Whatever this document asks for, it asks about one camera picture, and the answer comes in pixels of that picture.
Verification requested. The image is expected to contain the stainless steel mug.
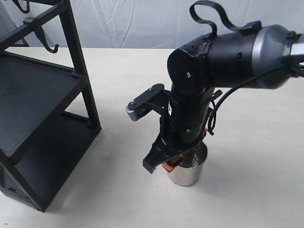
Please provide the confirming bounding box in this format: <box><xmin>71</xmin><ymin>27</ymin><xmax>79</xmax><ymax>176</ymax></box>
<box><xmin>166</xmin><ymin>142</ymin><xmax>208</xmax><ymax>187</ymax></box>

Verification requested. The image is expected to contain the black metal hook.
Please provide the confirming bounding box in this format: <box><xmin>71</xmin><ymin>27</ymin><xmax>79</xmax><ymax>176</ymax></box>
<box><xmin>12</xmin><ymin>0</ymin><xmax>30</xmax><ymax>14</ymax></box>
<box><xmin>23</xmin><ymin>17</ymin><xmax>59</xmax><ymax>54</ymax></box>

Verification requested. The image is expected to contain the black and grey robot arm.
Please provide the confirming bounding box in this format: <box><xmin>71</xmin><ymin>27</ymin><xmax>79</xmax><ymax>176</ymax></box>
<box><xmin>133</xmin><ymin>25</ymin><xmax>304</xmax><ymax>173</ymax></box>

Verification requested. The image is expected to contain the black tiered shelf rack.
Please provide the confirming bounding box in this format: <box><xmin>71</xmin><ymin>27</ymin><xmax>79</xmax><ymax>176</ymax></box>
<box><xmin>0</xmin><ymin>0</ymin><xmax>101</xmax><ymax>212</ymax></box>

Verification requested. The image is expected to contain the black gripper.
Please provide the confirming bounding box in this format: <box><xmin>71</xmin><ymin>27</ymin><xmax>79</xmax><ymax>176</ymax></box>
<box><xmin>142</xmin><ymin>115</ymin><xmax>207</xmax><ymax>173</ymax></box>

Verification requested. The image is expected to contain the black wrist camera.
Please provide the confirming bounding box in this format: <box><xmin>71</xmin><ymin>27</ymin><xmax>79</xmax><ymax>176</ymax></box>
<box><xmin>125</xmin><ymin>84</ymin><xmax>168</xmax><ymax>122</ymax></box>

